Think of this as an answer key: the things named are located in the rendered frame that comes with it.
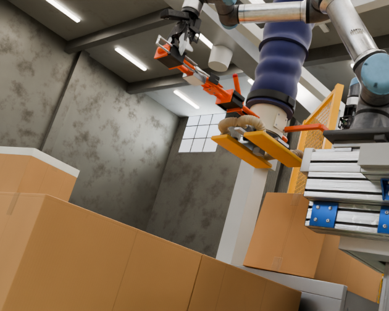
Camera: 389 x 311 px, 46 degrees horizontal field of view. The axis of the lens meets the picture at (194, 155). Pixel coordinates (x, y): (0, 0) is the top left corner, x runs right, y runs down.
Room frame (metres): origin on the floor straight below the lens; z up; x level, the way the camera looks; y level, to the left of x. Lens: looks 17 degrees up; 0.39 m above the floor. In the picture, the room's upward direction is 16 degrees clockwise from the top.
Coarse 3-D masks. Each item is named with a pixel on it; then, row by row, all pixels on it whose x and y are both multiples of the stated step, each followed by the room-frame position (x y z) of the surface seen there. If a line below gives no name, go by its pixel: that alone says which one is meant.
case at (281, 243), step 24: (264, 216) 2.29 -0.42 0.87; (288, 216) 2.18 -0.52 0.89; (264, 240) 2.24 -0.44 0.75; (288, 240) 2.14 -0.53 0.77; (312, 240) 2.05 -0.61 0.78; (336, 240) 2.07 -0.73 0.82; (264, 264) 2.20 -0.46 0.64; (288, 264) 2.10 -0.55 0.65; (312, 264) 2.01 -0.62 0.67; (336, 264) 2.09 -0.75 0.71; (360, 264) 2.24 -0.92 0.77; (360, 288) 2.26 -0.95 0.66
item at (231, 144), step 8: (216, 136) 1.92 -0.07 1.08; (224, 136) 1.88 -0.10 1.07; (224, 144) 1.96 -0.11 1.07; (232, 144) 1.93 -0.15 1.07; (240, 144) 1.93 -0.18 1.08; (232, 152) 2.03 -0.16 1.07; (240, 152) 2.00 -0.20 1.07; (248, 152) 1.97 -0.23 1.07; (248, 160) 2.08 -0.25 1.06; (256, 160) 2.04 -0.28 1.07; (264, 160) 2.04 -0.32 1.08
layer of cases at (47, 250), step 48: (0, 192) 1.50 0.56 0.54; (0, 240) 1.37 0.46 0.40; (48, 240) 1.26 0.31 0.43; (96, 240) 1.34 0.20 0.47; (144, 240) 1.44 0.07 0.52; (0, 288) 1.27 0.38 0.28; (48, 288) 1.29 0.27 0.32; (96, 288) 1.38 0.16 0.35; (144, 288) 1.48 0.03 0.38; (192, 288) 1.59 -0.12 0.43; (240, 288) 1.74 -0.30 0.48; (288, 288) 1.91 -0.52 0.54
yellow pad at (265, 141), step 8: (248, 136) 1.78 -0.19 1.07; (256, 136) 1.76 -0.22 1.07; (264, 136) 1.74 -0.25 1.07; (256, 144) 1.85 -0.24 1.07; (264, 144) 1.82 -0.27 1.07; (272, 144) 1.80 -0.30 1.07; (280, 144) 1.81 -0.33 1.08; (272, 152) 1.89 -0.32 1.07; (280, 152) 1.86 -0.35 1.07; (288, 152) 1.85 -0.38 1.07; (280, 160) 1.95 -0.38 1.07; (288, 160) 1.93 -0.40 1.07; (296, 160) 1.90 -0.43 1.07
